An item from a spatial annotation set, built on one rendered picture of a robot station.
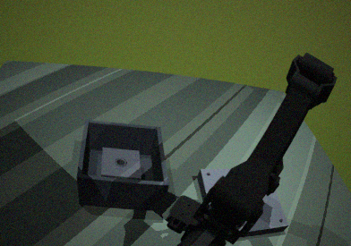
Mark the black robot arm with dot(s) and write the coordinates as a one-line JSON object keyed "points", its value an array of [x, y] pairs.
{"points": [[238, 196]]}

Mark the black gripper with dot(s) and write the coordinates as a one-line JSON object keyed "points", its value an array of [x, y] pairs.
{"points": [[208, 207]]}

